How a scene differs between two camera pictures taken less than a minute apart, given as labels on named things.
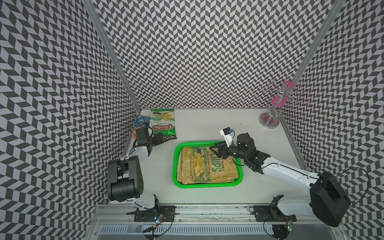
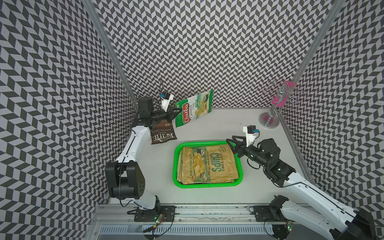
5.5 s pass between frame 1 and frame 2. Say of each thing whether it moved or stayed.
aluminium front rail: stayed
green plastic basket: stayed
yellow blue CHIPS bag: stayed
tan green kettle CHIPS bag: stayed
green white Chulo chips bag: moved
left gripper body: moved
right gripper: moved
